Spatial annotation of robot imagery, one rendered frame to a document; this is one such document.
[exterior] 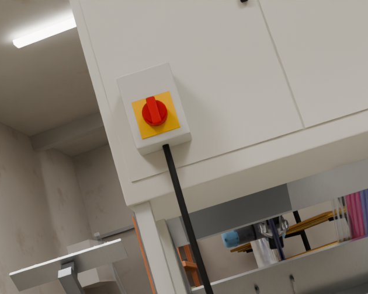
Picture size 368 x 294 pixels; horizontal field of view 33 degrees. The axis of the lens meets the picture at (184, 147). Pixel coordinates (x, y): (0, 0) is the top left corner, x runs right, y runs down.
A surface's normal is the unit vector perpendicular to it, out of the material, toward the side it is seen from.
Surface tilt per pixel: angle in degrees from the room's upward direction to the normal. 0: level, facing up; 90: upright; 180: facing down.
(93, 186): 90
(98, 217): 90
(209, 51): 90
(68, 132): 90
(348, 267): 136
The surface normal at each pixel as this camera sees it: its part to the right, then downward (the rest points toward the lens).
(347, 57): -0.07, -0.23
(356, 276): 0.15, 0.51
